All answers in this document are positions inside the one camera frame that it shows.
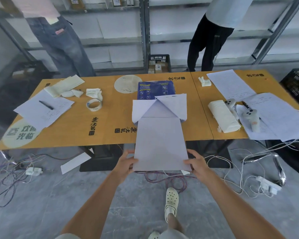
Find white game controller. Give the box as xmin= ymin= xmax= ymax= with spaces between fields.
xmin=240 ymin=108 xmax=261 ymax=133
xmin=224 ymin=98 xmax=240 ymax=120

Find person's right clog shoe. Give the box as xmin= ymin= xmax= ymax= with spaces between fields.
xmin=164 ymin=187 xmax=180 ymax=224

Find black plastic crate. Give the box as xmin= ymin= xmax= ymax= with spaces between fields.
xmin=280 ymin=68 xmax=299 ymax=105
xmin=148 ymin=54 xmax=170 ymax=74

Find red cable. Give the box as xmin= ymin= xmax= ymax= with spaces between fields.
xmin=136 ymin=170 xmax=199 ymax=195

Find black chrome-legged chair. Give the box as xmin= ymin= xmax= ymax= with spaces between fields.
xmin=243 ymin=139 xmax=299 ymax=186

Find lined paper sheet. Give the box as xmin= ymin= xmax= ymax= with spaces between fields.
xmin=206 ymin=69 xmax=257 ymax=99

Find person's right forearm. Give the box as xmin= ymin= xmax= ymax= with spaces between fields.
xmin=204 ymin=170 xmax=286 ymax=239

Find black table base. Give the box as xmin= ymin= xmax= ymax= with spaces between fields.
xmin=79 ymin=144 xmax=140 ymax=172
xmin=187 ymin=139 xmax=235 ymax=169

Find blank white sheet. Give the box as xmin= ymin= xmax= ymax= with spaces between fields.
xmin=60 ymin=151 xmax=92 ymax=175

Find person's grey shorts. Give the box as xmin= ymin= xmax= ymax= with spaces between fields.
xmin=162 ymin=229 xmax=190 ymax=239

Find group of small cardboard boxes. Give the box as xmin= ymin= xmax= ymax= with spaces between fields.
xmin=148 ymin=60 xmax=169 ymax=74

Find round white sticker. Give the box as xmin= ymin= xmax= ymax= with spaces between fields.
xmin=114 ymin=75 xmax=143 ymax=94

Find person's right hand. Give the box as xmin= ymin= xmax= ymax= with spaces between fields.
xmin=183 ymin=149 xmax=216 ymax=182

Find person's right leg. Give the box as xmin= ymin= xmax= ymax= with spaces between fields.
xmin=167 ymin=213 xmax=184 ymax=233

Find person's left hand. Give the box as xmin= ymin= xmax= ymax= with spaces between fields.
xmin=113 ymin=149 xmax=140 ymax=183

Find black storage unit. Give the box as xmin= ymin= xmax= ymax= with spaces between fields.
xmin=4 ymin=61 xmax=58 ymax=102

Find brown cardboard box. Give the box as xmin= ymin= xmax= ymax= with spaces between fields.
xmin=69 ymin=0 xmax=86 ymax=10

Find white form sheets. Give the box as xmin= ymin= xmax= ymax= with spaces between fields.
xmin=236 ymin=93 xmax=299 ymax=142
xmin=13 ymin=90 xmax=75 ymax=128

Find grey metal rack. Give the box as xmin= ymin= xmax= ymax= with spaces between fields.
xmin=144 ymin=0 xmax=299 ymax=71
xmin=5 ymin=0 xmax=146 ymax=70
xmin=251 ymin=0 xmax=299 ymax=65

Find white paper sheet stack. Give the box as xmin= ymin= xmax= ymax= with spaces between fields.
xmin=132 ymin=99 xmax=192 ymax=172

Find person's left forearm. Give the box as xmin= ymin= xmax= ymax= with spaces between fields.
xmin=61 ymin=170 xmax=126 ymax=236

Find blue paper ream package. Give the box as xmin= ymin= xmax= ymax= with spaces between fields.
xmin=131 ymin=81 xmax=188 ymax=124

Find round green lettered sticker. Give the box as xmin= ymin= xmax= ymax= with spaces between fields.
xmin=2 ymin=119 xmax=42 ymax=149

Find crumpled white tissue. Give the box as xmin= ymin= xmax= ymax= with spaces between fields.
xmin=198 ymin=76 xmax=212 ymax=87
xmin=61 ymin=89 xmax=84 ymax=98
xmin=86 ymin=88 xmax=103 ymax=101

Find white tape roll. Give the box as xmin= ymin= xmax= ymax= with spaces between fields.
xmin=86 ymin=99 xmax=102 ymax=112

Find white charger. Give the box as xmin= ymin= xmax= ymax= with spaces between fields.
xmin=25 ymin=167 xmax=44 ymax=176

